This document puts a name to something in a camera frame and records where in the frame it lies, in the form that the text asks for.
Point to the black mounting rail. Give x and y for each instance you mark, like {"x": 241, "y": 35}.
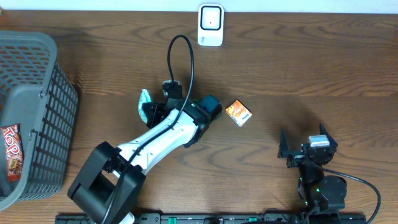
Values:
{"x": 269, "y": 217}

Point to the red chocolate bar wrapper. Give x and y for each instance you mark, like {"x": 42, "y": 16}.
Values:
{"x": 14, "y": 151}

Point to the small orange box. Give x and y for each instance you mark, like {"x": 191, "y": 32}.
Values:
{"x": 238, "y": 113}

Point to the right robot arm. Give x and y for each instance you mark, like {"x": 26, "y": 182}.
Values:
{"x": 323, "y": 194}

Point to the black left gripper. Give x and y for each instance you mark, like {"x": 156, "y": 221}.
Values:
{"x": 154, "y": 111}

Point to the grey plastic mesh basket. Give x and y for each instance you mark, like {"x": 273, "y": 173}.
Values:
{"x": 37, "y": 95}

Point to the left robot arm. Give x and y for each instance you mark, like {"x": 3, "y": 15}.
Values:
{"x": 107, "y": 186}

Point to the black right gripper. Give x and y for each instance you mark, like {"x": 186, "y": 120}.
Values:
{"x": 283, "y": 150}

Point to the white barcode scanner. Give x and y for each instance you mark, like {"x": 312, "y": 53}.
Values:
{"x": 210, "y": 25}

